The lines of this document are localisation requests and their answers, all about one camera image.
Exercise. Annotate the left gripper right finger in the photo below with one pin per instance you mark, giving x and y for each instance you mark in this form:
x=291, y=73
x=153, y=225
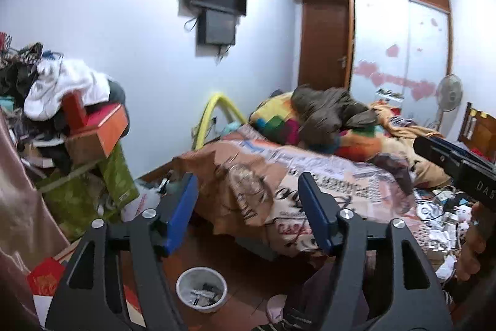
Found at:
x=381, y=278

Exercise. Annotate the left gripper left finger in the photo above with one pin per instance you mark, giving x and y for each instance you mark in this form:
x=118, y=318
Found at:
x=134, y=252

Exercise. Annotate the white trash bin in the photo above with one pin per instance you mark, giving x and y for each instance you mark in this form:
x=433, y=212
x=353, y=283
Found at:
x=202, y=289

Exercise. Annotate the person's right hand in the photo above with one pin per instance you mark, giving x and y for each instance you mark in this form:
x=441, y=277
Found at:
x=476, y=239

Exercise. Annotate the wooden headboard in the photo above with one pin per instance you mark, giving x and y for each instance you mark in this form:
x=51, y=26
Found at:
x=478, y=133

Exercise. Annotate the red floral gift bag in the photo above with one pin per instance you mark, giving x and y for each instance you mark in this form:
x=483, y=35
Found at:
x=72, y=295

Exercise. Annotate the beige blanket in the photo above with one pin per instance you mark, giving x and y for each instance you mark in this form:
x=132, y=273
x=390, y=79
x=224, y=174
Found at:
x=399, y=141

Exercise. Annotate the white standing fan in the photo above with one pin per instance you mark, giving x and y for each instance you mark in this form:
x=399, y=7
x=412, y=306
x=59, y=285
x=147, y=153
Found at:
x=449, y=95

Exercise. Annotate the green leaf gift bag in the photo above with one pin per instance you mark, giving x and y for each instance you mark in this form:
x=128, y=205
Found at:
x=89, y=191

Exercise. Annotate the white plastic shopping bag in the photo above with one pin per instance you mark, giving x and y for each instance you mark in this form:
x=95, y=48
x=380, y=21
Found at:
x=148, y=197

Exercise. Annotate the white sliding wardrobe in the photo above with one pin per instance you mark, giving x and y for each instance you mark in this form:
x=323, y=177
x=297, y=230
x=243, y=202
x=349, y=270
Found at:
x=401, y=54

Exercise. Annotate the brown puffer jacket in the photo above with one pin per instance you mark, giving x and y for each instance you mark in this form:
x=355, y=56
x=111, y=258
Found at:
x=323, y=115

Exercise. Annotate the orange shoe box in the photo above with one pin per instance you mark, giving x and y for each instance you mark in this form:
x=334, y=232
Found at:
x=96, y=140

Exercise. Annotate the newspaper print bedspread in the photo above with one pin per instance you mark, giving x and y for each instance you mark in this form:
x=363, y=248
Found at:
x=286, y=197

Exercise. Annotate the brown wooden door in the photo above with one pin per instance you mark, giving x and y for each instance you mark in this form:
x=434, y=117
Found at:
x=324, y=43

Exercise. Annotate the yellow foam tube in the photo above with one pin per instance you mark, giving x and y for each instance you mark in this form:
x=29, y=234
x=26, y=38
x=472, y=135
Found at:
x=219, y=111

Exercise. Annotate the colourful patchwork blanket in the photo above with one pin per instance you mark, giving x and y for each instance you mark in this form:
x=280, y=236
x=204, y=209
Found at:
x=277, y=121

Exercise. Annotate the white cloth pile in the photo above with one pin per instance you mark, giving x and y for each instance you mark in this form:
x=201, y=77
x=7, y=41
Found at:
x=58, y=77

